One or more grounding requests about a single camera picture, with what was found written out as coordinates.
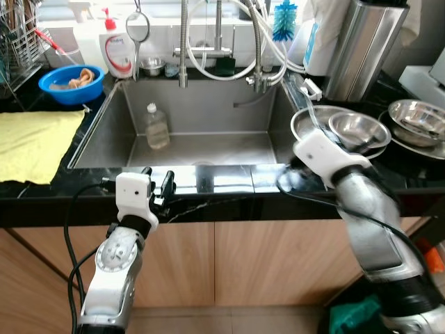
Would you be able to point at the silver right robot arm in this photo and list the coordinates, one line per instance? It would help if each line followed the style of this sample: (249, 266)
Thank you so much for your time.
(375, 229)

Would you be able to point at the white appliance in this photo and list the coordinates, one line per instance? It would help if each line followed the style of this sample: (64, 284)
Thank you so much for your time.
(424, 83)

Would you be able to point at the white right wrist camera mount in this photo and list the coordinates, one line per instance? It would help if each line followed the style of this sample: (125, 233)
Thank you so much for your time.
(323, 153)

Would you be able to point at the small steel bowl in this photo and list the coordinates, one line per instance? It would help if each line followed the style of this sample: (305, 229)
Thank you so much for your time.
(153, 67)

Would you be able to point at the wooden cabinet door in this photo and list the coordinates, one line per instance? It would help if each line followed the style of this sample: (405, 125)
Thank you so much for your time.
(181, 264)
(278, 261)

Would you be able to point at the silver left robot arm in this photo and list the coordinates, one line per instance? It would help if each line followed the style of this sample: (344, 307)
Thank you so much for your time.
(115, 278)

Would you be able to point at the large shallow steel basin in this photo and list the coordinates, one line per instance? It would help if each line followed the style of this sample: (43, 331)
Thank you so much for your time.
(300, 125)

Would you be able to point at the chrome spring faucet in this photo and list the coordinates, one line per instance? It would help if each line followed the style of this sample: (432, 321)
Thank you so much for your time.
(183, 42)

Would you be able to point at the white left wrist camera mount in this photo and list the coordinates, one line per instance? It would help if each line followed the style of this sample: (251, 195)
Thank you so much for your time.
(135, 195)

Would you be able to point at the white red dish soap bottle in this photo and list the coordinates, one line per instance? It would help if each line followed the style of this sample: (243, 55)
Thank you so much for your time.
(117, 56)

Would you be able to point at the chrome straight tap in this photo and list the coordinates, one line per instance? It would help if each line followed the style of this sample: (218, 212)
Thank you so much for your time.
(217, 28)

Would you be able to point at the small white plastic clip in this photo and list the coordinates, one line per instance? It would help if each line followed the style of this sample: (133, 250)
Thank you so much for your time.
(311, 89)

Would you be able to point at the dark green sponge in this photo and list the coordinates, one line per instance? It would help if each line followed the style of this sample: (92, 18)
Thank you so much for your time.
(224, 67)

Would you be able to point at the yellow cloth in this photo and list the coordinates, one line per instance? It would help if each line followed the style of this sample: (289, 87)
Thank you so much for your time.
(35, 146)

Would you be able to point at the clear glass cup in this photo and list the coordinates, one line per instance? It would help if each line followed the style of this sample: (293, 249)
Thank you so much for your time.
(304, 103)

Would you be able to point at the steel plate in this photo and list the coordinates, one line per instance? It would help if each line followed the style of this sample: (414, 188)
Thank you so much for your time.
(400, 149)

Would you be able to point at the stainless steel sink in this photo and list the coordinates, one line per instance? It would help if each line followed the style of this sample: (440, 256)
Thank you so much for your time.
(208, 111)

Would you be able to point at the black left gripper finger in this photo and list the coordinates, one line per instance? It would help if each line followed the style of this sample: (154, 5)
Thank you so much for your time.
(167, 182)
(147, 171)

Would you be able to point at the blue plastic bowl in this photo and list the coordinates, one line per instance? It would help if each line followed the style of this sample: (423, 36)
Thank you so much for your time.
(62, 96)

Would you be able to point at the orange object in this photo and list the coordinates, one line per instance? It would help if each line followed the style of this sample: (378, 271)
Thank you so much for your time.
(434, 259)

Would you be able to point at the white plastic jug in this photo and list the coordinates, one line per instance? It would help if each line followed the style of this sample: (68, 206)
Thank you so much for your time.
(89, 45)

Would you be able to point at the clear plastic bottle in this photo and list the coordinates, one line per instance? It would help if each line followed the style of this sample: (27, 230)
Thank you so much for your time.
(156, 129)

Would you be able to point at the blue bottle brush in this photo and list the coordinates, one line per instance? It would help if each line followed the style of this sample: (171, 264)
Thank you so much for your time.
(285, 21)

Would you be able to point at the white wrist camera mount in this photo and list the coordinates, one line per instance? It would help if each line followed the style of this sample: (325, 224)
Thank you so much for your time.
(135, 195)
(323, 153)

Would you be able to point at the white bottle blue label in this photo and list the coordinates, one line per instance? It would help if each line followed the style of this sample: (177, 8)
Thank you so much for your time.
(309, 49)

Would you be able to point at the tan curled scrubber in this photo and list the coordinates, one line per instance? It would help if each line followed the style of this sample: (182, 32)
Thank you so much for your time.
(83, 76)

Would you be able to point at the tall stainless steel canister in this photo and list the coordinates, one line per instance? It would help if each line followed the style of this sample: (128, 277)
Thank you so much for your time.
(361, 49)

